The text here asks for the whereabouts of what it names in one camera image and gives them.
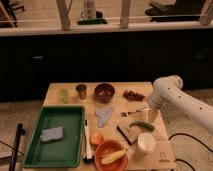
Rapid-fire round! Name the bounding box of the light blue cloth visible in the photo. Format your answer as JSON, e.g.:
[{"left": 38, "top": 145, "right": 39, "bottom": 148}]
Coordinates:
[{"left": 95, "top": 107, "right": 113, "bottom": 128}]

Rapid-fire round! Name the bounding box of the green cucumber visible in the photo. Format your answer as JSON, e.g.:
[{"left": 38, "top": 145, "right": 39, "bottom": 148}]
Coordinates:
[{"left": 129, "top": 121, "right": 155, "bottom": 131}]

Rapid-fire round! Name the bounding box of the black pole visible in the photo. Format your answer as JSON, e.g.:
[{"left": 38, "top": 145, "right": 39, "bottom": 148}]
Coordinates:
[{"left": 8, "top": 123, "right": 25, "bottom": 171}]

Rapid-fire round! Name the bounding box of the brown wooden block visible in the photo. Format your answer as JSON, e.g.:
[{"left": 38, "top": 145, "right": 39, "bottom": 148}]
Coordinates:
[{"left": 117, "top": 123, "right": 137, "bottom": 145}]

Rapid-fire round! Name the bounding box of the blue-grey sponge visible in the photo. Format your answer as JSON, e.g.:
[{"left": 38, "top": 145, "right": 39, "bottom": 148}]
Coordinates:
[{"left": 40, "top": 127, "right": 63, "bottom": 142}]

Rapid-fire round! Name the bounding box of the orange carrot piece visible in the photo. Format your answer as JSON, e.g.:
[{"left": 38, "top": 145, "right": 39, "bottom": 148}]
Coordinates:
[{"left": 90, "top": 132, "right": 104, "bottom": 146}]

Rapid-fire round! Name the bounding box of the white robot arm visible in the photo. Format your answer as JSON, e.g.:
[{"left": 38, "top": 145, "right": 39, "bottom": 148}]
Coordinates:
[{"left": 147, "top": 75, "right": 213, "bottom": 135}]

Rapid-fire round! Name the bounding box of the dark metal cup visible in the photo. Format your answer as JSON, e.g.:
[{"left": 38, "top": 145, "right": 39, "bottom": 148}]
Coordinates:
[{"left": 76, "top": 84, "right": 87, "bottom": 99}]

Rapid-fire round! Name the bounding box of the black cable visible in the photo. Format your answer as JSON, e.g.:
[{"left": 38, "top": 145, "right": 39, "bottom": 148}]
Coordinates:
[{"left": 168, "top": 132, "right": 213, "bottom": 171}]

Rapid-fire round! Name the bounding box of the silver fork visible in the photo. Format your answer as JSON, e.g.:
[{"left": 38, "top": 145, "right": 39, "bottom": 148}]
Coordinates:
[{"left": 121, "top": 108, "right": 149, "bottom": 117}]

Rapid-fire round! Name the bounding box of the green flat object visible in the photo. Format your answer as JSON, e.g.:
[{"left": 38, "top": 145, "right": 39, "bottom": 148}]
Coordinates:
[{"left": 77, "top": 18, "right": 108, "bottom": 25}]

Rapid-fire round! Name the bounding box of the white plastic cup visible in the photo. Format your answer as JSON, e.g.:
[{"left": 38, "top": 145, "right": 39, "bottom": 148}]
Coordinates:
[{"left": 137, "top": 133, "right": 156, "bottom": 154}]

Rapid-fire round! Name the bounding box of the orange bowl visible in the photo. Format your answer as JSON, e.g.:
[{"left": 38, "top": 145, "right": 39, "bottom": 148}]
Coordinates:
[{"left": 94, "top": 140, "right": 128, "bottom": 171}]

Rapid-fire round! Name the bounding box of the green translucent cup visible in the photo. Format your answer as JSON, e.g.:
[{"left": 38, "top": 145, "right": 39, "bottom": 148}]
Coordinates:
[{"left": 57, "top": 89, "right": 69, "bottom": 103}]

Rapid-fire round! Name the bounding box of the green plastic tray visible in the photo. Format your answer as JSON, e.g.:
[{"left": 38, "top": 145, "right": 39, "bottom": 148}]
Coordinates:
[{"left": 23, "top": 106, "right": 85, "bottom": 168}]

